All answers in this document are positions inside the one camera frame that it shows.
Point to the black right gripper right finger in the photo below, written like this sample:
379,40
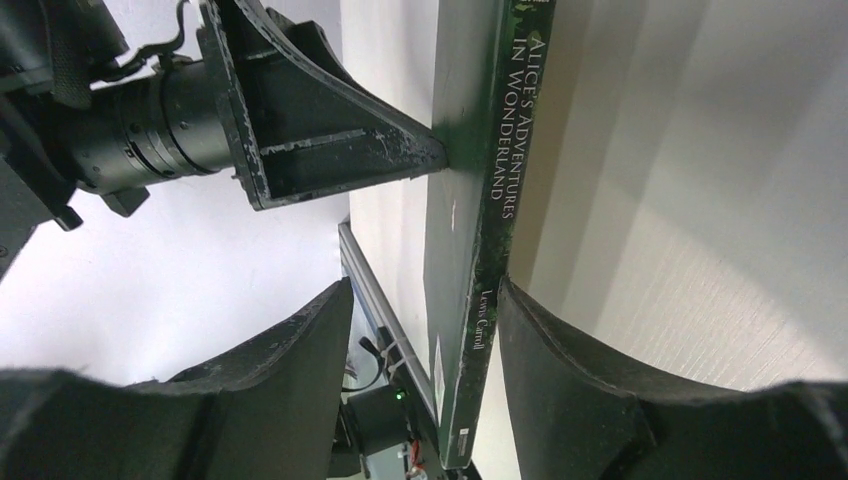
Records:
581,409

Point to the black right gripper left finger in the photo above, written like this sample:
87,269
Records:
265,409

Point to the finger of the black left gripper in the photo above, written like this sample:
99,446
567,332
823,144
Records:
298,127

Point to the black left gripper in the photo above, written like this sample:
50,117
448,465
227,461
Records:
81,112

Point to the dark green book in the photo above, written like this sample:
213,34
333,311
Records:
490,64

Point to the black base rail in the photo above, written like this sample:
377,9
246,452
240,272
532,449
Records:
391,416

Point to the aluminium frame front rail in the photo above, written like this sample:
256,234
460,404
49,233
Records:
380,313

